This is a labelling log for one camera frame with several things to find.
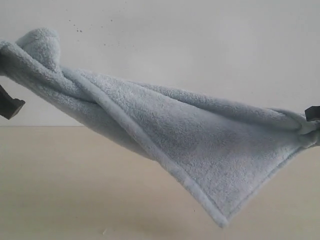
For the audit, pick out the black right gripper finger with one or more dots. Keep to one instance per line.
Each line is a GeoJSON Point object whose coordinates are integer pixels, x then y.
{"type": "Point", "coordinates": [312, 113]}

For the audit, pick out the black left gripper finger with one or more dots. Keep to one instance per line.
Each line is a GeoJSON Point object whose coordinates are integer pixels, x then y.
{"type": "Point", "coordinates": [9, 107]}

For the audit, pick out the light blue fluffy towel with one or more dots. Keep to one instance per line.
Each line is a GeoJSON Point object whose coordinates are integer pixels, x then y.
{"type": "Point", "coordinates": [220, 151]}

